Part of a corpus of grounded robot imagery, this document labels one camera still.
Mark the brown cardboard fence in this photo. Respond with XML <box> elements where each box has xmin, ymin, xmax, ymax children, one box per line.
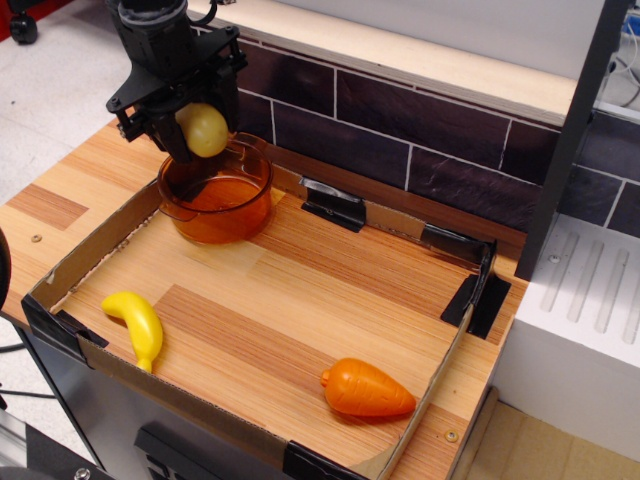
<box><xmin>20</xmin><ymin>131</ymin><xmax>501</xmax><ymax>480</ymax></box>

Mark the wooden shelf with tile backsplash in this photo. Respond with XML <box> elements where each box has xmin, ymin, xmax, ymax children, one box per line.
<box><xmin>205</xmin><ymin>1</ymin><xmax>629</xmax><ymax>278</ymax></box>

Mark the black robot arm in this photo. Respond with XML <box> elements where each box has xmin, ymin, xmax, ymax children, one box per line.
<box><xmin>106</xmin><ymin>1</ymin><xmax>247</xmax><ymax>163</ymax></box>

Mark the orange transparent plastic pot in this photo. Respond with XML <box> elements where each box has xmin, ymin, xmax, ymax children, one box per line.
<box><xmin>157</xmin><ymin>133</ymin><xmax>274</xmax><ymax>244</ymax></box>

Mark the black chair caster wheel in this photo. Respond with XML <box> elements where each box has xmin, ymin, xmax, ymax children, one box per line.
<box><xmin>9</xmin><ymin>12</ymin><xmax>38</xmax><ymax>45</ymax></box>

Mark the black tape front right corner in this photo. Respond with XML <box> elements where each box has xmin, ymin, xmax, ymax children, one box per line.
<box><xmin>282</xmin><ymin>441</ymin><xmax>366</xmax><ymax>480</ymax></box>

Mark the yellow plastic toy potato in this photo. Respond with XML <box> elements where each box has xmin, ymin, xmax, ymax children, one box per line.
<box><xmin>175</xmin><ymin>103</ymin><xmax>229</xmax><ymax>158</ymax></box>

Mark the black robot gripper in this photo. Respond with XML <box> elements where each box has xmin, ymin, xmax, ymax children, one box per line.
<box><xmin>106</xmin><ymin>9</ymin><xmax>247</xmax><ymax>164</ymax></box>

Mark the black floor cable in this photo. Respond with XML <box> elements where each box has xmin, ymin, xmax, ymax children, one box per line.
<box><xmin>0</xmin><ymin>342</ymin><xmax>56</xmax><ymax>401</ymax></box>

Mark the orange plastic toy carrot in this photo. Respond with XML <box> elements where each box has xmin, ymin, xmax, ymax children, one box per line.
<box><xmin>320</xmin><ymin>358</ymin><xmax>417</xmax><ymax>417</ymax></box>

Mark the black tape front left corner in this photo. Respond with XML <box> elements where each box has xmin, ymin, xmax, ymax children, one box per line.
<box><xmin>21</xmin><ymin>294</ymin><xmax>109</xmax><ymax>370</ymax></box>

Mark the black tape strip right corner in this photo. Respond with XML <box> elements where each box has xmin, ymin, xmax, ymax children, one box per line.
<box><xmin>440</xmin><ymin>275</ymin><xmax>511</xmax><ymax>340</ymax></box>

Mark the yellow plastic toy banana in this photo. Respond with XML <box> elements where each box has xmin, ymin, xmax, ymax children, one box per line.
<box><xmin>101</xmin><ymin>291</ymin><xmax>164</xmax><ymax>373</ymax></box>

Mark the white ribbed drainboard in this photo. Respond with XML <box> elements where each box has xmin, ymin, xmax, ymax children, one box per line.
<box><xmin>492</xmin><ymin>102</ymin><xmax>640</xmax><ymax>461</ymax></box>

